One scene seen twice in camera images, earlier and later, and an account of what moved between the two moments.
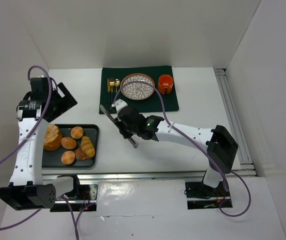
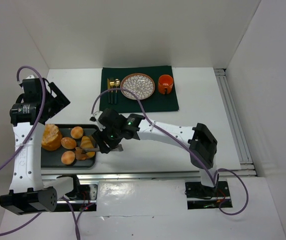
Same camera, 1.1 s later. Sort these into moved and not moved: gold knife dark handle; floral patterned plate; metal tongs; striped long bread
Moved: metal tongs
Not moved: striped long bread; gold knife dark handle; floral patterned plate
